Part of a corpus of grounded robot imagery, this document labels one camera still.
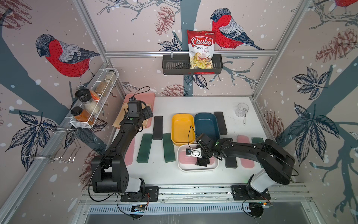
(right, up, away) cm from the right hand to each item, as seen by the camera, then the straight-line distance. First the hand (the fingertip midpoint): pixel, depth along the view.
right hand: (196, 154), depth 87 cm
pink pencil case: (-6, -2, -5) cm, 8 cm away
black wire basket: (-10, +63, +20) cm, 67 cm away
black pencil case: (-27, +15, +14) cm, 34 cm away
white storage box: (-1, -5, -6) cm, 8 cm away
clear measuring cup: (+38, +29, +21) cm, 52 cm away
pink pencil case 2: (-44, -1, +1) cm, 44 cm away
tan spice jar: (-55, +42, -9) cm, 70 cm away
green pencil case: (-34, +2, +1) cm, 34 cm away
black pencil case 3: (+21, -4, -3) cm, 21 cm away
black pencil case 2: (+20, +20, +14) cm, 31 cm away
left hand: (-33, +30, 0) cm, 44 cm away
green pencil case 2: (-18, +3, +3) cm, 19 cm away
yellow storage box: (-9, +15, +13) cm, 22 cm away
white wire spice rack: (-53, +34, -13) cm, 64 cm away
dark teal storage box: (+9, +18, +16) cm, 26 cm away
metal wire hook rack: (-61, +16, -33) cm, 71 cm away
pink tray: (-39, +37, +31) cm, 62 cm away
